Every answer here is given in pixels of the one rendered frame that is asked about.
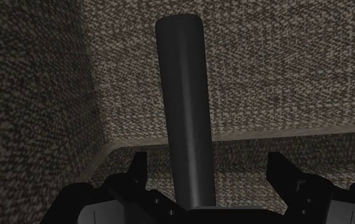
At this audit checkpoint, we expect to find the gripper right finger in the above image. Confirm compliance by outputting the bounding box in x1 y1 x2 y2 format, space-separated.
266 151 355 224

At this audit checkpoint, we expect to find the black remote control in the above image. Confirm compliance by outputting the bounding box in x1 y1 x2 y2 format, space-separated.
155 13 218 211

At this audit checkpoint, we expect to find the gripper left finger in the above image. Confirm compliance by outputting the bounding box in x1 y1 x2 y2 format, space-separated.
41 151 178 224

